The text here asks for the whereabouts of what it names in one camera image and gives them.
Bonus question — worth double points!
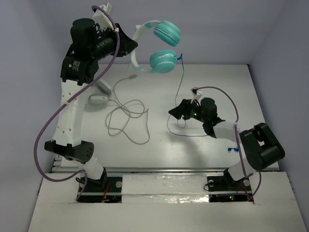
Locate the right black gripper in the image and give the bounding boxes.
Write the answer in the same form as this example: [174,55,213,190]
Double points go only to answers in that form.
[169,98,207,124]

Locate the teal white cat-ear headphones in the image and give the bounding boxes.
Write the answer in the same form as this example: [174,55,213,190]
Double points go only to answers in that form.
[130,20,181,73]

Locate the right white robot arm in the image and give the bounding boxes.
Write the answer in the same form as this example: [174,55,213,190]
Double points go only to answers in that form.
[169,98,285,190]

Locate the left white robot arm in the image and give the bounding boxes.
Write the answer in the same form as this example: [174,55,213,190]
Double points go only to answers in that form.
[44,18,138,190]

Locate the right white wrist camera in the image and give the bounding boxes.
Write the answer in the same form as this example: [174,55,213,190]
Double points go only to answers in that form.
[191,87,202,103]

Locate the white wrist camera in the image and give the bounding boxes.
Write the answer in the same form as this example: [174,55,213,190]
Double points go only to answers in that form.
[91,2,113,27]
[191,87,202,103]

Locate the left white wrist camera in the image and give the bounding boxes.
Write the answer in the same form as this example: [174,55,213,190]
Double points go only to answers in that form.
[91,2,113,27]

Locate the aluminium mounting rail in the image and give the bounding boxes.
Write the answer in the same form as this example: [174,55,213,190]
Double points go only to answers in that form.
[49,166,281,174]

